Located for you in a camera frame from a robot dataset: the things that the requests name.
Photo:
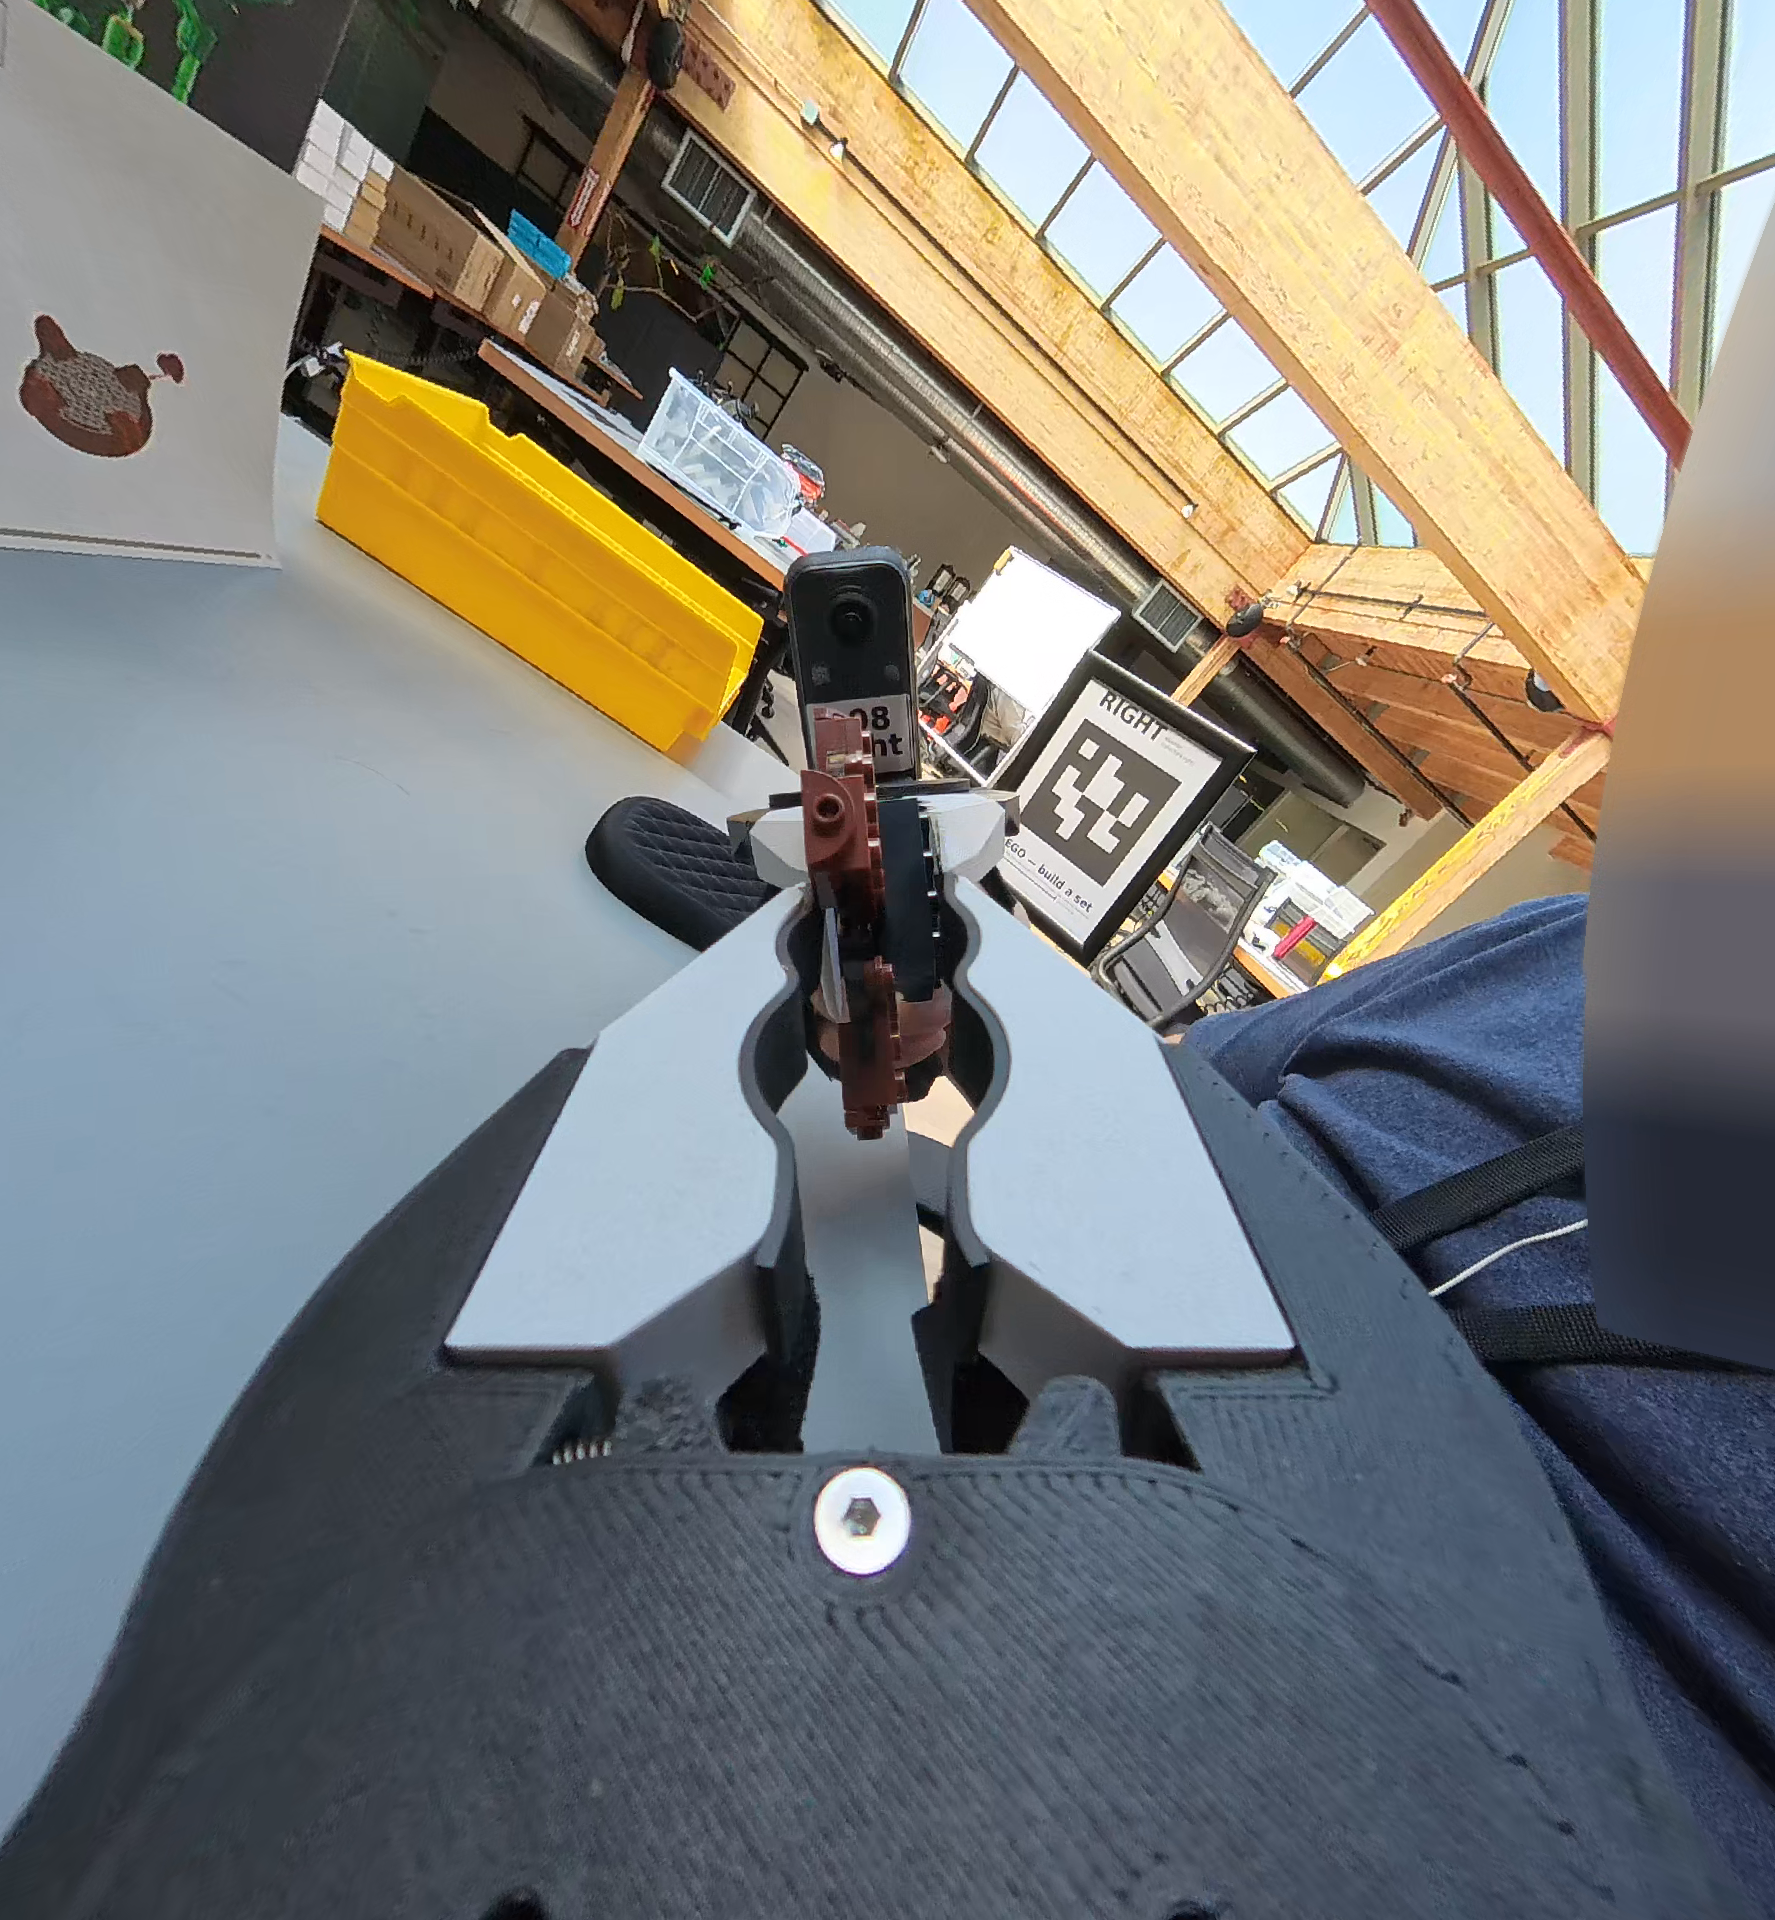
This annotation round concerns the white building instruction booklet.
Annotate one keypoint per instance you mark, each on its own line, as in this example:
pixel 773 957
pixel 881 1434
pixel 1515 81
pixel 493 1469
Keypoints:
pixel 153 224

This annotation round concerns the brown cardboard box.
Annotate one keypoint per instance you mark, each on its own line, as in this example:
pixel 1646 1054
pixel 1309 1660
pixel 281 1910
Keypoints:
pixel 437 240
pixel 561 330

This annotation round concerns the framed black white tag sign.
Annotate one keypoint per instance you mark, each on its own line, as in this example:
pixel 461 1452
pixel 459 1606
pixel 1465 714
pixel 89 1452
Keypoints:
pixel 1129 794

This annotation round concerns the white board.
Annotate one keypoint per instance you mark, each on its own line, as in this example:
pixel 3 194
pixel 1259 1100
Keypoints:
pixel 1039 630

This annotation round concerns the grey desk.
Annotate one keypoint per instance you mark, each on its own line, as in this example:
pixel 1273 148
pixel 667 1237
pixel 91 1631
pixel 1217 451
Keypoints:
pixel 227 900

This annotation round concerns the black office chair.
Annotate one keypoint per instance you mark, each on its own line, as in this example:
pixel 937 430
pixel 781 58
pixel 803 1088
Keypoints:
pixel 1203 915

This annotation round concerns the black padded wrist rest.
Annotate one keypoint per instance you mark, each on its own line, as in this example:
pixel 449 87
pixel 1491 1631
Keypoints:
pixel 671 863

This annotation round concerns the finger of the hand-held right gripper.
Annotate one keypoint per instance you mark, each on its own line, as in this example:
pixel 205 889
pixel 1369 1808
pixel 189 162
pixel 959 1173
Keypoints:
pixel 979 833
pixel 775 848

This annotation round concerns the brown and black brick model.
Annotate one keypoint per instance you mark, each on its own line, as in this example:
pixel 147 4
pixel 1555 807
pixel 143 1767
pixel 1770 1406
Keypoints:
pixel 843 855

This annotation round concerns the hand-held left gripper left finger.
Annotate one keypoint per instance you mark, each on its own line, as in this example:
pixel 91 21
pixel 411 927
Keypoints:
pixel 633 1201

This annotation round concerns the clear plastic box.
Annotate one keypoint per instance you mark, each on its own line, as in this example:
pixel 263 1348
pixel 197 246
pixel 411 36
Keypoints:
pixel 709 451

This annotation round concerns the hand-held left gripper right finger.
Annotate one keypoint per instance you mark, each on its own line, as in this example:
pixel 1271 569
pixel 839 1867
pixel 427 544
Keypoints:
pixel 1113 1201

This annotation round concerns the yellow plastic bin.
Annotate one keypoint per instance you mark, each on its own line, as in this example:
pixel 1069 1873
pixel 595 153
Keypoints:
pixel 527 571

